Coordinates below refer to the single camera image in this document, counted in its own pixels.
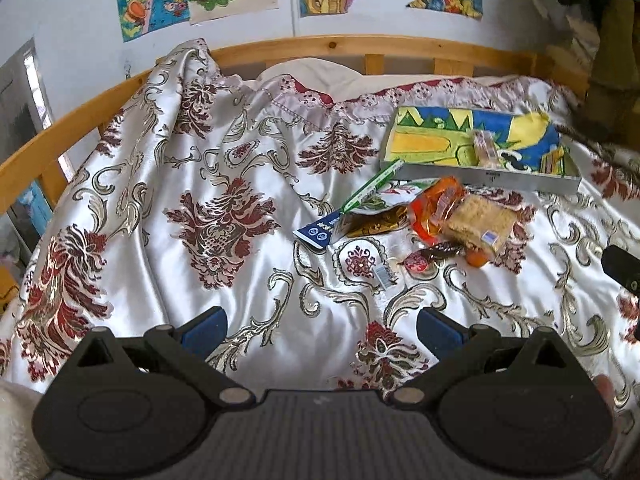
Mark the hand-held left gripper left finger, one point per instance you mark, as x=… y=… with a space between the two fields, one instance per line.
x=206 y=331

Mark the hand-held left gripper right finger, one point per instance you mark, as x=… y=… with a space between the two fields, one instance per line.
x=439 y=332

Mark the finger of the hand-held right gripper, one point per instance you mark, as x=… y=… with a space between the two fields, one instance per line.
x=621 y=266

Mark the blue white snack packet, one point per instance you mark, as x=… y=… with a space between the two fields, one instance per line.
x=317 y=230

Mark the green white snack packet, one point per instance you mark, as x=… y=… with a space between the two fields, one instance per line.
x=375 y=189

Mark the grey tray with painted lining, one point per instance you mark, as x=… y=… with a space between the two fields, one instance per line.
x=425 y=145

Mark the clear wrapper with barcode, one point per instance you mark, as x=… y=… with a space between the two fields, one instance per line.
x=384 y=276

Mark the small orange fruit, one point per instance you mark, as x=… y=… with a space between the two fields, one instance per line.
x=476 y=258

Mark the clear wrapped beige cake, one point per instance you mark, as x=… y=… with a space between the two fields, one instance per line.
x=475 y=220

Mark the small striped snack packet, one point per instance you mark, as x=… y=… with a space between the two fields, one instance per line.
x=553 y=162

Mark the brown gold snack packet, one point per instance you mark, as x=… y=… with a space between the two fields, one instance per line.
x=375 y=222

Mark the orange snack packet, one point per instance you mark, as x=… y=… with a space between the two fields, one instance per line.
x=432 y=205

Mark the clear wrapped biscuit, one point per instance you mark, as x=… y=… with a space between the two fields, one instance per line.
x=487 y=150

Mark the floral satin printed blanket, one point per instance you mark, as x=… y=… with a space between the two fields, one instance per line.
x=225 y=125

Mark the white fluffy cloth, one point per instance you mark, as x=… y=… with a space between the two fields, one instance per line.
x=15 y=425

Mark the white pillow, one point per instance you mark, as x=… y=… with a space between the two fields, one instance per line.
x=320 y=72

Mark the silver framed mirror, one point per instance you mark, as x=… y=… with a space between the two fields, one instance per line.
x=20 y=110

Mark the wooden bed frame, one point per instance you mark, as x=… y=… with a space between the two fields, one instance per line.
x=300 y=46

